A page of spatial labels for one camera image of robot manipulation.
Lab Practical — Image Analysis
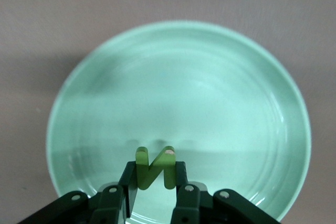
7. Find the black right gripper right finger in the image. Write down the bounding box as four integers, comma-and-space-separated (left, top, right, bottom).
170, 161, 284, 224

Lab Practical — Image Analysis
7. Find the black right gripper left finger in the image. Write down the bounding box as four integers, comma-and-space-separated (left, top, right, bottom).
15, 161, 139, 224

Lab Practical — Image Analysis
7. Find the green capital letter N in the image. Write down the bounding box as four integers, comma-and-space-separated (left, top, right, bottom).
135, 145, 176, 191

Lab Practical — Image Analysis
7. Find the light green plate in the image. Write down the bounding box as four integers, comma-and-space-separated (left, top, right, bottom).
45, 19, 312, 222

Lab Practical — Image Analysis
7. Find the brown table cover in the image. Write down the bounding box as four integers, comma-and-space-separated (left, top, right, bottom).
0, 0, 336, 224

